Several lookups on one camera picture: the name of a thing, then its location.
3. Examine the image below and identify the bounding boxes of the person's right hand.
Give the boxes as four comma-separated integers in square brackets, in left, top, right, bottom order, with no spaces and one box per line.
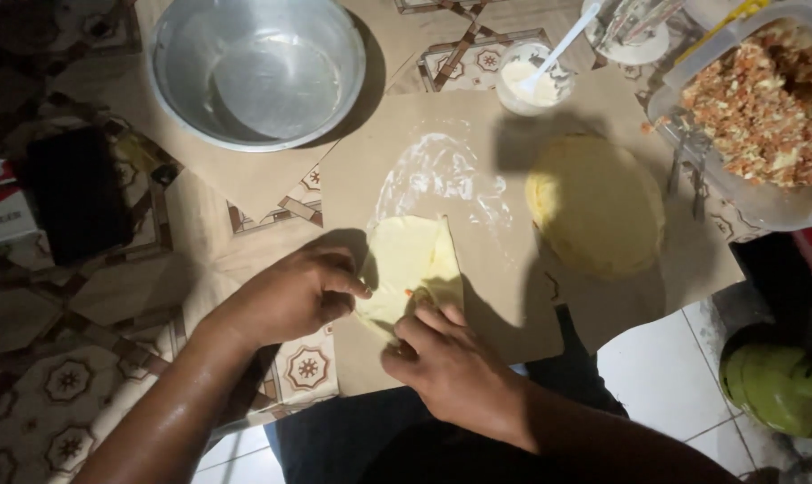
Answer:
[380,302,536,448]

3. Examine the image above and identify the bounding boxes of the person's left hand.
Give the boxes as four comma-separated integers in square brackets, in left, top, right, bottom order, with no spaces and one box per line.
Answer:
[212,238,374,350]

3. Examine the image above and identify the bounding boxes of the yellow pastry wrapper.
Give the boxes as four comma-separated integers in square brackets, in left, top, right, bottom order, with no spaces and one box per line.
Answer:
[354,214,465,344]

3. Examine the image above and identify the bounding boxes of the person's dark trousers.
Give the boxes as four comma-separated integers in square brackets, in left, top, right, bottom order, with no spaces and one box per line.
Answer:
[265,306,630,484]

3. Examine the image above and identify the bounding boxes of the brown paper sheet with smear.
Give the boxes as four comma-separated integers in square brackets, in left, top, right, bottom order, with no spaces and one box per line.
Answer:
[317,66,747,399]

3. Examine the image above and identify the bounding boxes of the stack of yellow round wrappers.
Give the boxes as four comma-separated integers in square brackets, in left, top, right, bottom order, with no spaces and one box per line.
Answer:
[524,132,667,280]

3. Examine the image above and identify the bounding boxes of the patterned tablecloth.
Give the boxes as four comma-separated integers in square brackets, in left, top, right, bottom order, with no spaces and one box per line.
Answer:
[0,0,777,484]

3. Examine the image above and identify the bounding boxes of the large metal bowl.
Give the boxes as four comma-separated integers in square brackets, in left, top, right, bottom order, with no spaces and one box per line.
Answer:
[147,0,367,153]

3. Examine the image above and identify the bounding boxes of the black flat pouch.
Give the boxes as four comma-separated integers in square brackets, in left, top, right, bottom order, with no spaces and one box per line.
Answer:
[22,126,135,267]

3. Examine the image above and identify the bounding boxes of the small glass of white paste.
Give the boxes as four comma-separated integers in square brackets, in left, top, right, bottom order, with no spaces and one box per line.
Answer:
[495,40,576,118]

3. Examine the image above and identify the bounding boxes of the metal fork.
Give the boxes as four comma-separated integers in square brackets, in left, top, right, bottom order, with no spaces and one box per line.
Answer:
[667,114,713,221]

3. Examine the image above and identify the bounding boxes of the green gas cylinder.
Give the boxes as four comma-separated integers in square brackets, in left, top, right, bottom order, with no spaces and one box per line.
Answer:
[718,323,812,441]

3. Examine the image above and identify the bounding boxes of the white plastic spoon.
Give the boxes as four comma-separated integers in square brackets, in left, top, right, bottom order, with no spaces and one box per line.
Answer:
[516,1,603,95]

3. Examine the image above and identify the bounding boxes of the white round lid with glass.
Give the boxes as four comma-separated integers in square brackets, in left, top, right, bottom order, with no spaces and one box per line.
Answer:
[581,0,686,67]

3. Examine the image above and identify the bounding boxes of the clear plastic container of filling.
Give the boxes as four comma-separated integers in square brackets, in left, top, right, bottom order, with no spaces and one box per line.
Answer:
[647,0,812,233]

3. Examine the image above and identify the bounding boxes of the yellow utensil handle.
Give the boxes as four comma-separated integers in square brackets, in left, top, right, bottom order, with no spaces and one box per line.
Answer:
[674,0,770,66]

